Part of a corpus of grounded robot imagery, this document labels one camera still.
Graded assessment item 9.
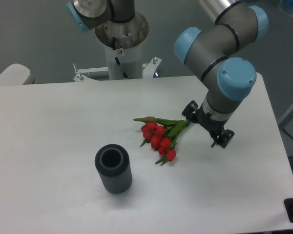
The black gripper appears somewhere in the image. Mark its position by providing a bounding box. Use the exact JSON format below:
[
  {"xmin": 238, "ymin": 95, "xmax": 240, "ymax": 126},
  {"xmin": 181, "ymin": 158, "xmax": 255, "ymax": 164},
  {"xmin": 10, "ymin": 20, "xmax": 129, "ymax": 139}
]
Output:
[{"xmin": 182, "ymin": 100, "xmax": 235, "ymax": 149}]

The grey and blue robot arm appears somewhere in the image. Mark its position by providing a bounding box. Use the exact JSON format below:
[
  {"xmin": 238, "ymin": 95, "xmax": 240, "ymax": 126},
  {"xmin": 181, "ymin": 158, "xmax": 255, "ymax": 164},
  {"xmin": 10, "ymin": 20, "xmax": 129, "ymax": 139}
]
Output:
[{"xmin": 67, "ymin": 0, "xmax": 269, "ymax": 148}]

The red tulip bouquet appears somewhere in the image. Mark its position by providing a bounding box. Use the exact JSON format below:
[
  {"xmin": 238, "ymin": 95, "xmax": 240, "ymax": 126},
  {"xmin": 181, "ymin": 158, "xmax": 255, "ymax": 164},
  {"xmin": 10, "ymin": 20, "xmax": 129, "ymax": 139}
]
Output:
[{"xmin": 134, "ymin": 117, "xmax": 190, "ymax": 166}]

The white metal base bracket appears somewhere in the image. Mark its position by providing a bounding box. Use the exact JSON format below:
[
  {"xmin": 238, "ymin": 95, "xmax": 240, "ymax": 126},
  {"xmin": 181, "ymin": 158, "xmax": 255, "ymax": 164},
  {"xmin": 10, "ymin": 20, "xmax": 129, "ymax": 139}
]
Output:
[{"xmin": 73, "ymin": 57, "xmax": 162, "ymax": 82}]

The black cable on pedestal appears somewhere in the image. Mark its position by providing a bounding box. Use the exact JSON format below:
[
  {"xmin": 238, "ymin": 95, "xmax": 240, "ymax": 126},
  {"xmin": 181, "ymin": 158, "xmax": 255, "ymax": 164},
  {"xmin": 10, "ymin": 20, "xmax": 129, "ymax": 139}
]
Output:
[{"xmin": 111, "ymin": 37, "xmax": 130, "ymax": 80}]

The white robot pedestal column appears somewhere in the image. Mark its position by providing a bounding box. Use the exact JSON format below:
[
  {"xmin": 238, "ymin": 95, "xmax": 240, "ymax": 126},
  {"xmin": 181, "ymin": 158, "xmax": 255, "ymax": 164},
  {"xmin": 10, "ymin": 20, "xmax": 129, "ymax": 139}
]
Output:
[{"xmin": 94, "ymin": 12, "xmax": 150, "ymax": 80}]

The dark grey ribbed vase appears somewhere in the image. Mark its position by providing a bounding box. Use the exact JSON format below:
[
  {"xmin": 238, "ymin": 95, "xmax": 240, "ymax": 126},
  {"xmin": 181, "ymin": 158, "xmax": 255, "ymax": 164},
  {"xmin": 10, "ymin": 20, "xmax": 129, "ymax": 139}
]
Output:
[{"xmin": 94, "ymin": 144, "xmax": 132, "ymax": 194}]

